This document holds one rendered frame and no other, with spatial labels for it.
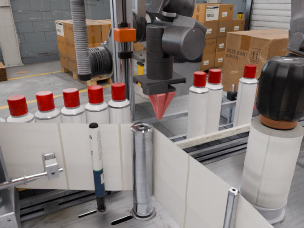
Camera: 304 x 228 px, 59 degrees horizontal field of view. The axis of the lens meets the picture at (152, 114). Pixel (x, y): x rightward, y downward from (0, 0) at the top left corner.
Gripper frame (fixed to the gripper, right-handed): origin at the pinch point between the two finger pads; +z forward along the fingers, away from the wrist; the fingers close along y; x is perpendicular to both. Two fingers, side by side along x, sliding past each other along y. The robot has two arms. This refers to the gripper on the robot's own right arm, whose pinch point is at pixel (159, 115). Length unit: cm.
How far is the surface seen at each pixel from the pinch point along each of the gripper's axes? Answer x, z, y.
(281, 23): 283, 13, 393
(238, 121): 4.8, 9.8, 30.4
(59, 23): 424, 12, 47
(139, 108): 47, 18, 16
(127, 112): 3.5, -0.6, -6.4
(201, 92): 3.2, -2.6, 14.2
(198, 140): 1.7, 10.6, 13.3
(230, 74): 41, 7, 59
